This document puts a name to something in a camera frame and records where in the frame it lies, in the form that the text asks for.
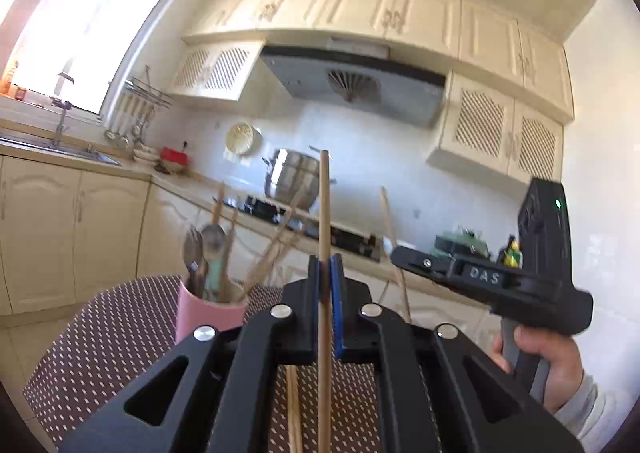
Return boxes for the cream kitchen cabinets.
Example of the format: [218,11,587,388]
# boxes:
[181,0,576,125]
[0,153,506,349]

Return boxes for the cream lower kitchen cabinets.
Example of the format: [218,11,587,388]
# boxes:
[0,153,506,349]

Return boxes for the brown polka dot tablecloth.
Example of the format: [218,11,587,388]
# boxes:
[22,274,443,453]

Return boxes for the stainless steel sink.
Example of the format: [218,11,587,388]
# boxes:
[0,133,123,167]

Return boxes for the red lidded container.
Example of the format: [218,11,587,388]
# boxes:
[159,146,194,174]

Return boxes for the large lattice door cabinet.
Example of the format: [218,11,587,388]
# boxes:
[425,70,565,185]

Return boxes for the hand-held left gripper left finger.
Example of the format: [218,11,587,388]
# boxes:
[57,255,322,453]

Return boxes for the metal spoon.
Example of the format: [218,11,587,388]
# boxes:
[182,227,206,298]

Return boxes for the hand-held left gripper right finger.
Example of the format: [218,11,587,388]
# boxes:
[330,254,585,453]

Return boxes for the person's right forearm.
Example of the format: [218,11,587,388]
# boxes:
[552,367,632,445]

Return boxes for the small lattice door cabinet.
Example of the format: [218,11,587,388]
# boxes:
[167,40,266,102]

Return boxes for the kitchen window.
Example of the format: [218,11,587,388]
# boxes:
[0,0,187,115]

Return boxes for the stainless steel steamer pot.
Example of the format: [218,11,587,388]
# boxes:
[262,146,337,214]

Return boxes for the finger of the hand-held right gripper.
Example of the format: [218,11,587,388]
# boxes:
[389,245,457,286]

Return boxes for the green countertop appliance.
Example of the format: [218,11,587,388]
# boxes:
[432,227,491,260]

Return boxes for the black gas stove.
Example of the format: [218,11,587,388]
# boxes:
[222,195,382,264]

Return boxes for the round white strainer plate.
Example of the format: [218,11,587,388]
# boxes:
[224,122,262,158]

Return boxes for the green handled spoon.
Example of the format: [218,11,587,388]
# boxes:
[200,224,227,302]

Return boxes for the metal faucet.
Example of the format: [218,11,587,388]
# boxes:
[49,72,76,148]

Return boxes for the grey range hood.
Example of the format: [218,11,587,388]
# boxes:
[258,35,447,130]

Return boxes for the pink cup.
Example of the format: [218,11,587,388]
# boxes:
[175,278,250,347]

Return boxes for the cream upper kitchen cabinets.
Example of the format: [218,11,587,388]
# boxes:
[181,0,576,125]

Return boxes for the stack of white bowls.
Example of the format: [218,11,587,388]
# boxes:
[132,145,161,165]

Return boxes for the row of hanging kitchen utensils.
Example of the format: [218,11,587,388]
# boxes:
[103,93,156,150]

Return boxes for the person's right hand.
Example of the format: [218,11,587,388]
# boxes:
[491,325,586,415]

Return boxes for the metal wall utensil rack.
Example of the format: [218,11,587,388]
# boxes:
[122,66,174,109]

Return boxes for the orange bottle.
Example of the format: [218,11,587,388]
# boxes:
[2,60,19,95]

